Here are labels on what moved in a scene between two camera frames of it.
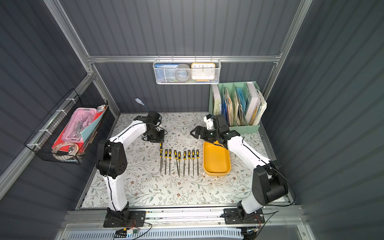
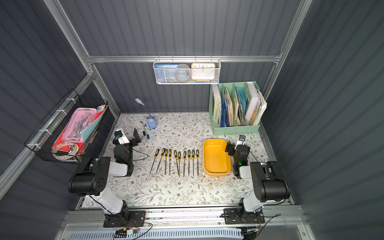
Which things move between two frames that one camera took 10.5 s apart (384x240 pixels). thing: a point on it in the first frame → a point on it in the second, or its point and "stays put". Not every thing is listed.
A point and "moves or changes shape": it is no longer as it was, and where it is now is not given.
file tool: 184,159 stays put
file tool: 176,158 stays put
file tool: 197,157 stays put
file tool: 179,159 stays put
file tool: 166,156 stays put
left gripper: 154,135 → 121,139
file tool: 161,150 moves or changes shape
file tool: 189,158 stays put
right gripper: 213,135 → 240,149
